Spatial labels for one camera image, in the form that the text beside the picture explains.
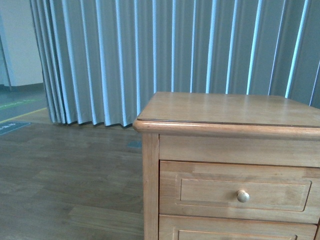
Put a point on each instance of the light wooden nightstand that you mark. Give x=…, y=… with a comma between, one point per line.
x=223, y=129

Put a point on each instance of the grey pleated curtain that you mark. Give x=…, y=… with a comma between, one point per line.
x=103, y=60

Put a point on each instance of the wooden drawer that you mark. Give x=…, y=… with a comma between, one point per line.
x=277, y=193
x=201, y=228

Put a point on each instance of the green floor sign sticker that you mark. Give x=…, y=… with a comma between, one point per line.
x=10, y=126

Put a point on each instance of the pale round top drawer knob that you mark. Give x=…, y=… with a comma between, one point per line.
x=242, y=196

